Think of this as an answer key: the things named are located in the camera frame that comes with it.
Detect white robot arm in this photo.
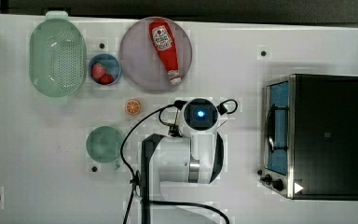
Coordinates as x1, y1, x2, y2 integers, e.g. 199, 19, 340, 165
139, 98, 230, 224

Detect green mug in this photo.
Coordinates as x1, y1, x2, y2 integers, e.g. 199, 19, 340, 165
86, 126, 123, 170

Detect orange slice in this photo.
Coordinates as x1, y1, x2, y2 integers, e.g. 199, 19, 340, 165
125, 99, 142, 116

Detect pink round plate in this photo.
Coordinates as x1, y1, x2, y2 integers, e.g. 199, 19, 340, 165
119, 17, 192, 91

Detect red strawberry lower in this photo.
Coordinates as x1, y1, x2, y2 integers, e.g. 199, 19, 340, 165
100, 74, 115, 85

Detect red strawberry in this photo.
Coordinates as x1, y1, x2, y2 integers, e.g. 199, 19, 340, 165
100, 74, 115, 85
91, 63, 106, 80

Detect red ketchup bottle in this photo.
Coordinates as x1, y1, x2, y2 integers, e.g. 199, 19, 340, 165
148, 19, 182, 86

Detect blue bowl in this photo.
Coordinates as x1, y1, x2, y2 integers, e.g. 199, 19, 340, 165
89, 53, 122, 86

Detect red strawberry upper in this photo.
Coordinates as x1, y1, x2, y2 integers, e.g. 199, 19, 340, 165
91, 63, 106, 80

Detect black toaster oven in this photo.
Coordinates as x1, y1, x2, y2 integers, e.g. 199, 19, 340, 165
257, 74, 358, 201

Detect green plastic colander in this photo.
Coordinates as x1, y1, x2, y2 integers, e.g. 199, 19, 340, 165
29, 11, 87, 98

